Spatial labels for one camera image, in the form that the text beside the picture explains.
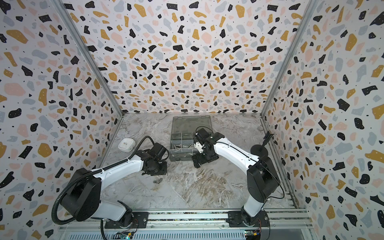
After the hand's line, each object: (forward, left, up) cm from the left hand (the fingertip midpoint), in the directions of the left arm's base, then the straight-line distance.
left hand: (165, 169), depth 86 cm
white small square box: (+18, +28, -2) cm, 34 cm away
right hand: (+3, -19, +6) cm, 20 cm away
